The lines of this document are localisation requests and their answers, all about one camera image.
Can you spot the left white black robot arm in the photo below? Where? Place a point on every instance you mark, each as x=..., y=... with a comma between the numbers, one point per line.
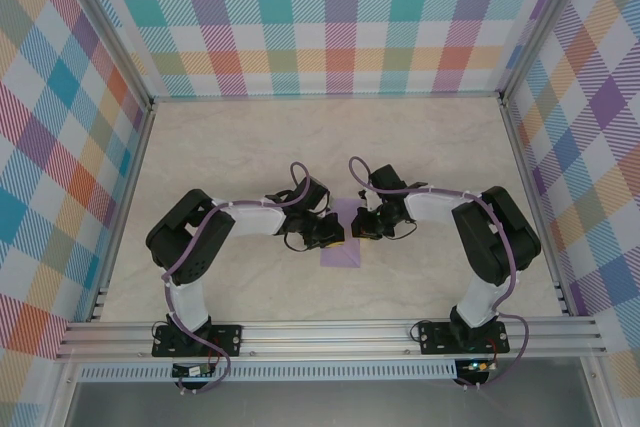
x=190, y=242

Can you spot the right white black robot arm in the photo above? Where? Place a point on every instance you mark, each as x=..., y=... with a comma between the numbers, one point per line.
x=495, y=237

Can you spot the grey metal base panel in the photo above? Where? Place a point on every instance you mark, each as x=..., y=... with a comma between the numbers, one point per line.
x=325, y=404

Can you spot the small circuit board green light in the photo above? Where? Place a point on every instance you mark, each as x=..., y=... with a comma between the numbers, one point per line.
x=477, y=367

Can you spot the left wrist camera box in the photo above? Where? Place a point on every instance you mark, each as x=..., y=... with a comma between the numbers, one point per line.
x=314, y=194

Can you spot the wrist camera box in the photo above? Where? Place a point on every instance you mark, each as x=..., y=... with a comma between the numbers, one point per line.
x=387, y=178
x=314, y=194

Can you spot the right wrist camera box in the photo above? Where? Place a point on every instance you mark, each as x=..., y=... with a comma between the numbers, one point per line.
x=387, y=178

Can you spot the long aluminium mounting rail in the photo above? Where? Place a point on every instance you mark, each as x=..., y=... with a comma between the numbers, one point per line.
x=325, y=339

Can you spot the aluminium frame bar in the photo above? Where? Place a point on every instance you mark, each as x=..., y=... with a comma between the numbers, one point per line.
x=534, y=197
x=325, y=95
x=126, y=197

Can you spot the aluminium frame post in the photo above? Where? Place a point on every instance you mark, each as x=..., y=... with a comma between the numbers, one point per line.
x=116, y=32
x=544, y=22

